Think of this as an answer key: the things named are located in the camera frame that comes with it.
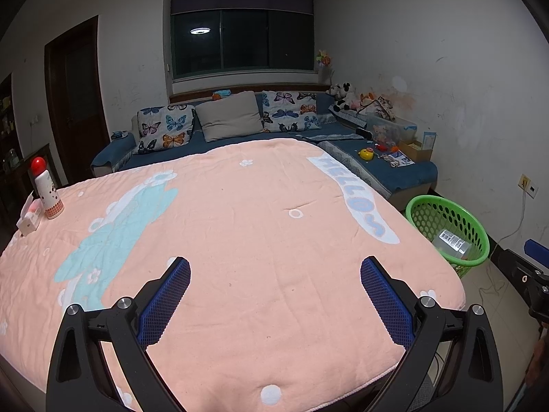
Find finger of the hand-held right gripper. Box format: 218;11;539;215
523;239;549;267

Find person's right forearm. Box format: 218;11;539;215
525;337;549;396

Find printed booklet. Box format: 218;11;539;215
382;150;416;168

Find pink printed blanket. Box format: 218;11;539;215
0;137;467;412

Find small white box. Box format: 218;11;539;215
16;192;45;237

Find red cap white bottle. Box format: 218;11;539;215
30;157;65;221

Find grey pillow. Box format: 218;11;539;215
195;91;264;142

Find blue sofa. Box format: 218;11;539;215
90;90;439;200

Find dark shelf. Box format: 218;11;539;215
0;73;22;224

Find dark wooden door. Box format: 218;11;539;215
45;15;111;185

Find butterfly print pillow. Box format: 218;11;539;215
136;103;196;155
261;90;322;134

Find green plastic basket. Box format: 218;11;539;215
405;195;490;279

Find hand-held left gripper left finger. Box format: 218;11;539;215
46;256;191;412

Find wall outlet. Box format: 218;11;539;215
518;174;539;198

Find black white plush toy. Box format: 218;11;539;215
328;82;357;111

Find white cable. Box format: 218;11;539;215
478;189;528;310

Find cardboard box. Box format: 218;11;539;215
399;131;438;163

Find dark window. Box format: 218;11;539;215
171;0;316;81

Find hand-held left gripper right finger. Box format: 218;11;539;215
360;256;504;412

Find clear storage box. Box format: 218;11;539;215
364;114;418;144

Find colourful artificial flowers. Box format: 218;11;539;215
316;49;335;84

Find white blue milk carton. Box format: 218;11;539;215
432;229;471;260

